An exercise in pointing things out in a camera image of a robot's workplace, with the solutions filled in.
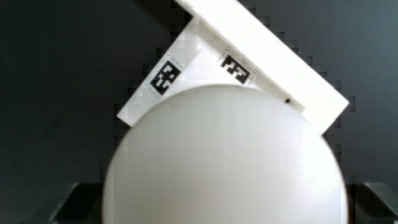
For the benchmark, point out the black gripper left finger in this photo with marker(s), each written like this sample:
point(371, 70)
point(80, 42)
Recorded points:
point(72, 205)

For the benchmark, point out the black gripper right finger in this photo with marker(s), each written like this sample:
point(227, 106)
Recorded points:
point(371, 203)

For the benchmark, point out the white lamp bulb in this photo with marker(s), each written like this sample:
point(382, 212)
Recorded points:
point(222, 163)

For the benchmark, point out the white lamp base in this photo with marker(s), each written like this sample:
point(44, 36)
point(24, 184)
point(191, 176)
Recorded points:
point(227, 52)

